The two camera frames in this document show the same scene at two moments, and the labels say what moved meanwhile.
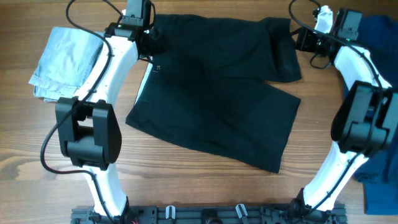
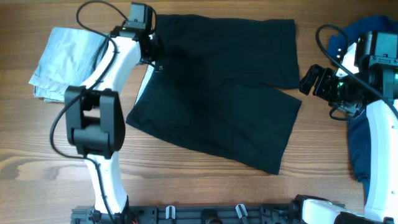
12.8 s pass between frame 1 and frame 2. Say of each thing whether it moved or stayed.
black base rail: stayed
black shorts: stayed
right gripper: moved
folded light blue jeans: stayed
